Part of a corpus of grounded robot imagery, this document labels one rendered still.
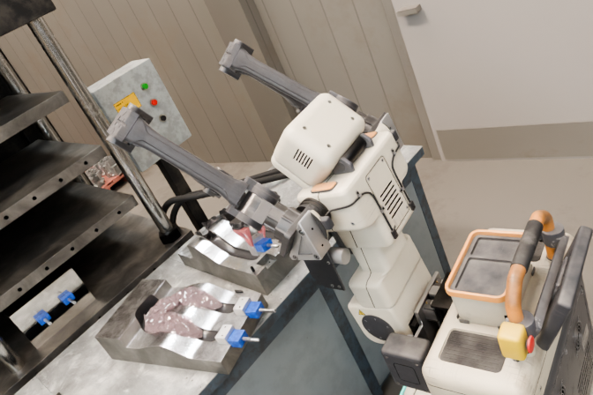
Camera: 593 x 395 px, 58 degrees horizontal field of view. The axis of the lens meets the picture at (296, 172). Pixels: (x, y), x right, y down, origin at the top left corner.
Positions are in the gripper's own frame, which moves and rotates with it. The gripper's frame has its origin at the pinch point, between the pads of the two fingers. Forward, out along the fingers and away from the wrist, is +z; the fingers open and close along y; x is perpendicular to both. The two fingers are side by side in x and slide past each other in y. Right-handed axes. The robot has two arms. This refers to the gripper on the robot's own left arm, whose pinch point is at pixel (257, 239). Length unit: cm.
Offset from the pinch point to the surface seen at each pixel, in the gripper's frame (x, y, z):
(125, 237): -108, 1, 4
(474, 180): -38, -174, 69
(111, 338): -28, 46, 9
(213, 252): -24.3, 4.1, 4.0
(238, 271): -9.0, 6.1, 8.8
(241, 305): 4.2, 17.1, 12.2
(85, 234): -78, 24, -14
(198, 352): 0.8, 33.9, 16.9
